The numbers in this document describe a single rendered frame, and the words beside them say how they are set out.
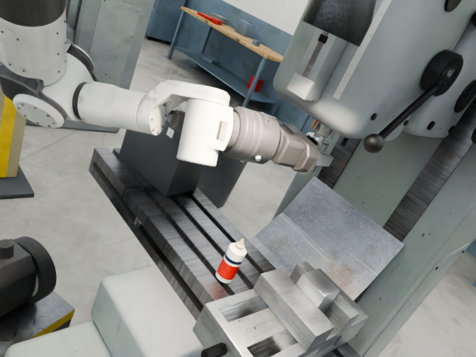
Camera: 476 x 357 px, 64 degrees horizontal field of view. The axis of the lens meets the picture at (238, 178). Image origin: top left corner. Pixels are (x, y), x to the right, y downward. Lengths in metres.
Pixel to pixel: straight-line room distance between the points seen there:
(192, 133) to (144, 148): 0.50
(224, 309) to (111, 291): 0.27
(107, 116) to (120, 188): 0.43
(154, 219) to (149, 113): 0.39
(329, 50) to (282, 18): 5.87
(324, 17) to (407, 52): 0.20
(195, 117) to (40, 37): 0.23
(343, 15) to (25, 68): 0.43
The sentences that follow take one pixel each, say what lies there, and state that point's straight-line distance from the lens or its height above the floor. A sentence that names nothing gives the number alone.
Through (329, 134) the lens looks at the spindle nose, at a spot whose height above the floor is 1.29.
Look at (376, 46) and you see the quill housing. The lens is 0.61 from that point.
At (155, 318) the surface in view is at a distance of 0.84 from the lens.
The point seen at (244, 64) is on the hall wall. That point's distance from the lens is 6.78.
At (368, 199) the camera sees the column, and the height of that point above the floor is 1.10.
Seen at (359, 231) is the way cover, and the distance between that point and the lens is 1.10.
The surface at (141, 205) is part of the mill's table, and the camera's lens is 0.99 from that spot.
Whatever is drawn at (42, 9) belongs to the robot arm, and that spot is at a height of 1.34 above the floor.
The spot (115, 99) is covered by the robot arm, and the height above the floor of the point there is 1.22.
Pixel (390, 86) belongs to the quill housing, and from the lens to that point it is 0.62.
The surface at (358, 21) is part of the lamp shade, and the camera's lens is 0.45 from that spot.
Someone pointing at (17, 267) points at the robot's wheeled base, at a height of 0.60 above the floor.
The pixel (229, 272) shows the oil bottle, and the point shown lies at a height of 0.94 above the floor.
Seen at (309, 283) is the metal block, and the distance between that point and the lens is 0.75.
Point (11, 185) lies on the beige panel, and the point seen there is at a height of 0.03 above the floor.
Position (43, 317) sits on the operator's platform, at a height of 0.40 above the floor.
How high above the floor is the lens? 1.44
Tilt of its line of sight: 24 degrees down
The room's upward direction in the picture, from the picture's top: 25 degrees clockwise
